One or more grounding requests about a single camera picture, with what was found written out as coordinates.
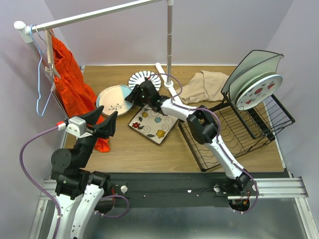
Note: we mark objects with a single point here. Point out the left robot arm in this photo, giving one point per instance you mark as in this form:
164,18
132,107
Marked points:
78,190

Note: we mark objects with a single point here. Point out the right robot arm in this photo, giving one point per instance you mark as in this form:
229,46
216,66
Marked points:
204,126

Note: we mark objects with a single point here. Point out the square leaf pattern plate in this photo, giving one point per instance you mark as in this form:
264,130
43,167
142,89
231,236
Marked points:
151,125

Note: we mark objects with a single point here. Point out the beige cloth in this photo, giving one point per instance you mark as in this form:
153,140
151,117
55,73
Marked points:
205,86

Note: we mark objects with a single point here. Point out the large square green plate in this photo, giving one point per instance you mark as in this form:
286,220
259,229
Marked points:
256,64

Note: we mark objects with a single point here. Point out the white blue rimmed plate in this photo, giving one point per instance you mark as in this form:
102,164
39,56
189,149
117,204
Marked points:
258,92

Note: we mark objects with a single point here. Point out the white clothes rack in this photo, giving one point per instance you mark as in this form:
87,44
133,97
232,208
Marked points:
25,31

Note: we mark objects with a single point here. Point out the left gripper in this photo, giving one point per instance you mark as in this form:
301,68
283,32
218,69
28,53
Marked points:
105,128

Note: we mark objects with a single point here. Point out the blue striped white plate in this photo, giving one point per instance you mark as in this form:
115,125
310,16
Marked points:
140,76

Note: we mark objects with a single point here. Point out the cream round plate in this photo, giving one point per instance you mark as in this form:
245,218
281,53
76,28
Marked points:
99,97

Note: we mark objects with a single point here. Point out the cream and teal plate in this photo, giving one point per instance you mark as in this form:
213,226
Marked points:
113,99

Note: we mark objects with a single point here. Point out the wooden clip hanger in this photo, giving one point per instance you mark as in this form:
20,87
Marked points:
50,68

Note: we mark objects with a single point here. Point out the orange garment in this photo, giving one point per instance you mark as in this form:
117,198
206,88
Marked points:
78,98

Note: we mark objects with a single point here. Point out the blue wire hanger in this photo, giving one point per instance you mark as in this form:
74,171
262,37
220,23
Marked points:
41,71

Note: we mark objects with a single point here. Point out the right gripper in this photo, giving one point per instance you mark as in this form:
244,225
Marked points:
136,90

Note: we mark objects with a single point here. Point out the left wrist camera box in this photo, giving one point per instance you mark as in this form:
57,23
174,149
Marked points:
75,126

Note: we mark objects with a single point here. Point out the black wire dish rack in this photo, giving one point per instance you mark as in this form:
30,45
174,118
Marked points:
252,136

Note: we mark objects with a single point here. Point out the black mounting rail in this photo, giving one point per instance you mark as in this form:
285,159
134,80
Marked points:
170,190

